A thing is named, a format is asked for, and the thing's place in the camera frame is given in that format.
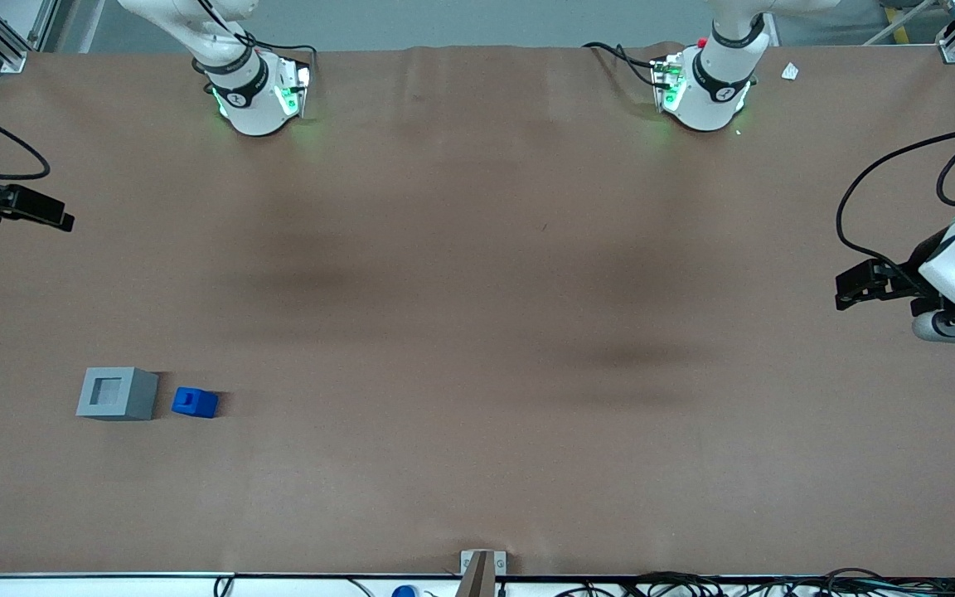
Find gray square base block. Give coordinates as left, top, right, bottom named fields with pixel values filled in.
left=76, top=366, right=160, bottom=422

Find blue plastic part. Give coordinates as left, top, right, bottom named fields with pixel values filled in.
left=172, top=386, right=220, bottom=420

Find white strut with yellow tape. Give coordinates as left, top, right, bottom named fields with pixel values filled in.
left=862, top=0, right=943, bottom=47

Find paper table cover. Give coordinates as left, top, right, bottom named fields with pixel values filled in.
left=0, top=43, right=955, bottom=578

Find long black left wrist cable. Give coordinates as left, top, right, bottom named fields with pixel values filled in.
left=836, top=128, right=955, bottom=279

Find black right arm base cable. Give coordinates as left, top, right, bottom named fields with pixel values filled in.
left=196, top=0, right=318, bottom=84

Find black arm base cable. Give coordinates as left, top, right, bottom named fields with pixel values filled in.
left=196, top=0, right=318, bottom=84
left=582, top=41, right=671, bottom=87

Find tangled black cables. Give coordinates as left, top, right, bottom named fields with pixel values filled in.
left=552, top=569, right=955, bottom=597

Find black left arm base cable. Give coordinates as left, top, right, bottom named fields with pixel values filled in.
left=582, top=41, right=671, bottom=87

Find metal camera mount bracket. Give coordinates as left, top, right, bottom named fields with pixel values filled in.
left=454, top=549, right=508, bottom=597

